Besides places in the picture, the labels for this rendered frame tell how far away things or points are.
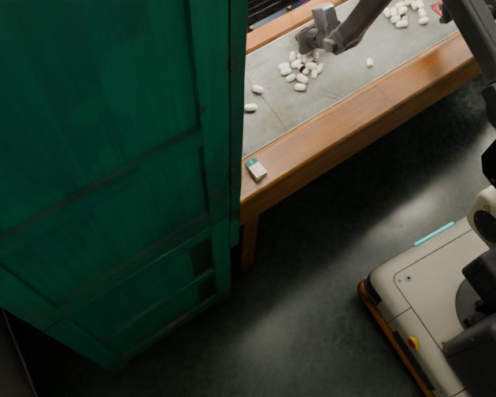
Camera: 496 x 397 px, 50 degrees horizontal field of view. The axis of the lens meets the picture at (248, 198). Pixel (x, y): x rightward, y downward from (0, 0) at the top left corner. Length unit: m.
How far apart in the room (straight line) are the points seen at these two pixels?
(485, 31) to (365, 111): 0.58
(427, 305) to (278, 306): 0.57
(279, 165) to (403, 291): 0.71
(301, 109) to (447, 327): 0.90
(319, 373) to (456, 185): 1.02
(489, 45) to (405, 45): 0.74
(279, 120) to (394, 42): 0.48
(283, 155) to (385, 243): 0.91
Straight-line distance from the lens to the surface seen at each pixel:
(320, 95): 1.68
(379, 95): 1.69
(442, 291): 2.01
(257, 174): 1.47
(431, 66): 1.81
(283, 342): 2.13
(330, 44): 1.55
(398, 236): 2.34
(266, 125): 1.61
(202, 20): 0.74
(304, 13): 1.85
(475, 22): 1.16
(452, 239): 2.09
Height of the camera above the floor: 2.10
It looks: 65 degrees down
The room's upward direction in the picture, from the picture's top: 4 degrees clockwise
